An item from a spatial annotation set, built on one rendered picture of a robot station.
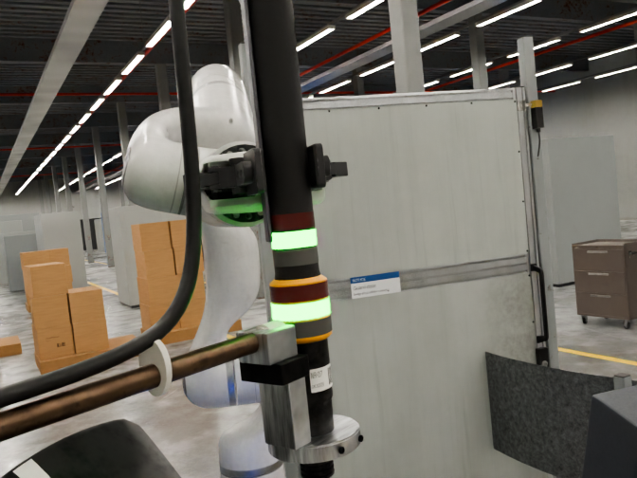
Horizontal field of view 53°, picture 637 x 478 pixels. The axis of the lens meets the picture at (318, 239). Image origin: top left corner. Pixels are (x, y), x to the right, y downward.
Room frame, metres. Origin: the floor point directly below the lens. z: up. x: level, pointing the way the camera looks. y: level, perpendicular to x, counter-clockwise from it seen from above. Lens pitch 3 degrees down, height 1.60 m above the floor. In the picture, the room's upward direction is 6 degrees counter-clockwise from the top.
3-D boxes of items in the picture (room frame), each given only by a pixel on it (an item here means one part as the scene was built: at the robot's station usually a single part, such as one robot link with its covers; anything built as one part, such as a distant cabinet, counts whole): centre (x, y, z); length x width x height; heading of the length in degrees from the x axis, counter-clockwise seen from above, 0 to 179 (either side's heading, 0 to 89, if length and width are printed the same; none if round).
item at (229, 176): (0.48, 0.06, 1.63); 0.07 x 0.03 x 0.03; 17
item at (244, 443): (1.19, 0.14, 1.25); 0.19 x 0.12 x 0.24; 99
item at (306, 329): (0.47, 0.02, 1.52); 0.04 x 0.04 x 0.01
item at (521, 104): (2.60, -0.90, 1.82); 0.09 x 0.04 x 0.23; 107
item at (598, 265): (6.82, -3.13, 0.45); 0.68 x 0.47 x 0.90; 31
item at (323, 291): (0.47, 0.02, 1.54); 0.04 x 0.04 x 0.01
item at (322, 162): (0.50, -0.01, 1.63); 0.07 x 0.03 x 0.03; 17
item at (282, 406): (0.46, 0.02, 1.47); 0.09 x 0.07 x 0.10; 142
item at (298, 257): (0.47, 0.02, 1.57); 0.03 x 0.03 x 0.01
